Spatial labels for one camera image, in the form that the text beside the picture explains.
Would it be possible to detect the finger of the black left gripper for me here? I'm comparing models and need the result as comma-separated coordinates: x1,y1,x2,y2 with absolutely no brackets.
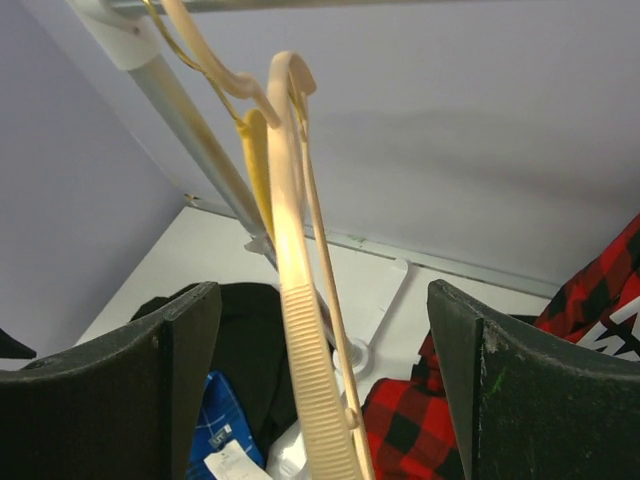
0,329,37,359

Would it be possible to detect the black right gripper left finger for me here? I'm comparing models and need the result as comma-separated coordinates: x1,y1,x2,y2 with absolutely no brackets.
1,282,222,479

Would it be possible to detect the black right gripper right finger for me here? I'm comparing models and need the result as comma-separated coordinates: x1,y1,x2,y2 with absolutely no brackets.
426,280,639,479

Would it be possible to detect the blue plaid shirt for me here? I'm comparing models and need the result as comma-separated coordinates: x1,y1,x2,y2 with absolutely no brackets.
186,371,265,479

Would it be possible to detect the beige plastic hanger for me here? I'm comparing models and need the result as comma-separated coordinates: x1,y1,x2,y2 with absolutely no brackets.
162,1,375,479

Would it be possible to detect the red black plaid shirt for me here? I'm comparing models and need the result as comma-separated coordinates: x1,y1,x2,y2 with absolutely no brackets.
363,220,639,479

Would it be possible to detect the black garment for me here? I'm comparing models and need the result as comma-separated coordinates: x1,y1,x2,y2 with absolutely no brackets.
130,281,336,451

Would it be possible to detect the metal clothes rack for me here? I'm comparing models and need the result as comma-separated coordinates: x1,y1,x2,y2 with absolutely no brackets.
67,1,556,378

